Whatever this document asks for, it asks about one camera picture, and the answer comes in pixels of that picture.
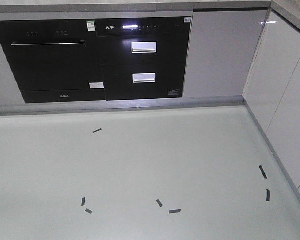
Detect black disinfection cabinet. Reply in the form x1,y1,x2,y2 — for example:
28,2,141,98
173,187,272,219
95,16,191,101

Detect white label sticker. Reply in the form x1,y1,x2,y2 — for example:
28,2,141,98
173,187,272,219
89,82,104,89

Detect grey cabinet door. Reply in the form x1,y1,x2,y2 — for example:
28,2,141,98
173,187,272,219
183,10,267,98

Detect green energy label sticker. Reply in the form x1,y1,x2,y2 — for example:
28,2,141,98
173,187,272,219
86,20,96,32

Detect black built-in dishwasher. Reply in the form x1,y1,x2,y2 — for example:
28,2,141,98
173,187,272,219
0,19,106,104

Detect black floor tape right lower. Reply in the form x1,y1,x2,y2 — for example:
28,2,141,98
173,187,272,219
266,189,270,202

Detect lower silver drawer handle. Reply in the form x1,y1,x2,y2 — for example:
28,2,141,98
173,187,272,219
132,73,156,84

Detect silver drawer handle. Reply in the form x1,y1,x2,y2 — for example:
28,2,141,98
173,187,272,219
131,42,157,54
132,73,156,84

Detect upper silver drawer handle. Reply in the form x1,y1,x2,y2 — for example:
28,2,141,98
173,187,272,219
131,42,157,54

